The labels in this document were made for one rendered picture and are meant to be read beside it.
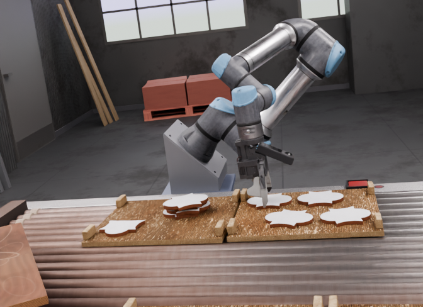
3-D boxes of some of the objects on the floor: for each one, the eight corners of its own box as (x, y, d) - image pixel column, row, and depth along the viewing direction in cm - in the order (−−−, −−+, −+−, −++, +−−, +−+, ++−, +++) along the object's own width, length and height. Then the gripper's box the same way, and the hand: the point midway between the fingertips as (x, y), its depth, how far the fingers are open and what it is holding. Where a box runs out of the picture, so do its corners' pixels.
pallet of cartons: (238, 100, 959) (235, 70, 948) (234, 112, 860) (230, 78, 848) (152, 109, 978) (148, 79, 967) (138, 122, 879) (133, 89, 867)
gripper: (239, 133, 189) (250, 191, 193) (230, 148, 170) (242, 212, 174) (266, 128, 187) (276, 188, 191) (260, 144, 168) (270, 209, 172)
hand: (269, 199), depth 182 cm, fingers open, 14 cm apart
